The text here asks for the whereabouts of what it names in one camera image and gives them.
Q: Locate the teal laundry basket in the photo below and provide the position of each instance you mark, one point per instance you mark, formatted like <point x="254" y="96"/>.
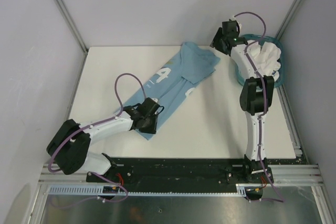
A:
<point x="252" y="38"/>

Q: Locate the light blue t shirt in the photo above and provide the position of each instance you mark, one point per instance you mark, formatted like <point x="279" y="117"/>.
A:
<point x="176" y="79"/>

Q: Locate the grey slotted cable duct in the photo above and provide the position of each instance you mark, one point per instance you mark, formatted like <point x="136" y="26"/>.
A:
<point x="105" y="190"/>

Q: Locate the aluminium frame post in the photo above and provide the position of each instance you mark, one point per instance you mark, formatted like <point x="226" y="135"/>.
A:
<point x="61" y="5"/>
<point x="294" y="8"/>

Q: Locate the right aluminium frame post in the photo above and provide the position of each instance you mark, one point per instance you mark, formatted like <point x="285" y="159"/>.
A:
<point x="294" y="8"/>

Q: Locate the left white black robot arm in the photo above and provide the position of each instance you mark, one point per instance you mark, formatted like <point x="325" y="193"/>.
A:
<point x="69" y="148"/>

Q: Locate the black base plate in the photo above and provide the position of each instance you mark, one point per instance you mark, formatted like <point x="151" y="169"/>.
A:
<point x="231" y="170"/>

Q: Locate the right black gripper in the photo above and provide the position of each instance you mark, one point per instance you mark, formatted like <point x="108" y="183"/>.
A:
<point x="216" y="42"/>

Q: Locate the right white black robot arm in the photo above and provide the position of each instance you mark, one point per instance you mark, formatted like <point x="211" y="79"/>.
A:
<point x="255" y="98"/>

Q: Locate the aluminium front rail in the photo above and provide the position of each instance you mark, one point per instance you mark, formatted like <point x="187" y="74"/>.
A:
<point x="284" y="175"/>

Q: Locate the left aluminium frame post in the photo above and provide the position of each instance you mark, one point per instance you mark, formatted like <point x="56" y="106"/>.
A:
<point x="61" y="5"/>

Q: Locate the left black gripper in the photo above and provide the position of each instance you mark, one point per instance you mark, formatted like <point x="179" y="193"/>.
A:
<point x="152" y="129"/>

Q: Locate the white t shirt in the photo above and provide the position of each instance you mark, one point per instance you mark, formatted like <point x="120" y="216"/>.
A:
<point x="266" y="58"/>

